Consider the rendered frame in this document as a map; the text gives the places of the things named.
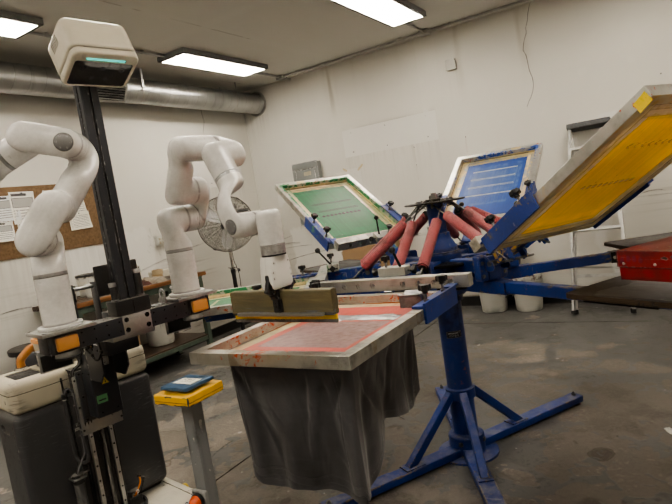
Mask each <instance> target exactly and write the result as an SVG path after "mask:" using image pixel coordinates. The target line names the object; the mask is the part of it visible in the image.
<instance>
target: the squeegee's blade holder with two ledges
mask: <svg viewBox="0 0 672 504"><path fill-rule="evenodd" d="M237 316H238V317H315V316H325V312H282V313H275V312H240V313H237Z"/></svg>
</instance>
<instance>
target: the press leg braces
mask: <svg viewBox="0 0 672 504"><path fill-rule="evenodd" d="M475 392H476V397H478V398H479V399H481V400H482V401H484V402H485V403H487V404H488V405H490V406H491V407H493V408H494V409H496V410H497V411H499V412H500V413H502V414H503V415H505V416H506V417H508V418H509V419H507V420H505V421H504V422H507V423H509V424H512V425H515V424H518V423H520V422H522V421H524V420H527V419H528V418H527V417H524V416H521V415H518V414H517V413H515V412H514V411H512V410H511V409H509V408H508V407H506V406H505V405H504V404H502V403H501V402H499V401H498V400H496V399H495V398H493V397H492V396H490V395H489V394H488V393H486V392H485V391H483V390H482V389H480V388H479V387H477V386H476V385H475ZM459 398H460V403H461V407H462V410H463V414H464V418H465V421H466V425H467V429H468V433H469V436H470V440H471V444H472V448H473V453H474V457H475V461H476V465H477V469H476V470H473V471H474V473H475V476H476V478H477V480H478V482H479V483H482V482H490V481H494V478H493V476H492V474H491V472H490V470H489V468H487V465H486V461H485V457H484V453H483V449H482V445H481V441H480V438H479V434H478V430H477V427H476V423H475V419H474V416H473V412H472V409H471V405H470V402H469V398H468V395H467V392H465V393H460V394H459ZM452 402H453V399H452V394H451V393H449V392H447V391H446V392H445V394H444V396H443V397H442V399H441V401H440V403H439V405H438V406H437V408H436V410H435V412H434V414H433V416H432V417H431V419H430V421H429V423H428V425H427V426H426V428H425V430H424V432H423V434H422V435H421V437H420V439H419V441H418V443H417V444H416V446H415V448H414V450H413V452H412V453H411V455H410V457H409V459H408V461H407V463H406V464H404V465H402V466H399V467H400V468H401V469H403V470H404V471H406V472H407V473H408V472H410V471H413V470H415V469H417V468H419V467H422V466H424V465H426V463H424V462H422V461H421V459H422V457H423V455H424V453H425V451H426V450H427V448H428V446H429V444H430V442H431V440H432V439H433V437H434V435H435V433H436V431H437V429H438V428H439V426H440V424H441V422H442V420H443V418H444V417H445V415H446V413H448V416H449V418H450V420H452V416H451V410H450V411H448V409H449V407H450V406H451V404H452ZM447 411H448V412H447Z"/></svg>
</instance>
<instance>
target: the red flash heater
mask: <svg viewBox="0 0 672 504"><path fill-rule="evenodd" d="M616 261H617V267H620V273H621V280H638V281H655V282H672V236H668V237H665V238H661V239H657V240H654V241H650V242H647V243H643V244H639V245H636V246H632V247H629V248H625V249H621V250H618V251H616Z"/></svg>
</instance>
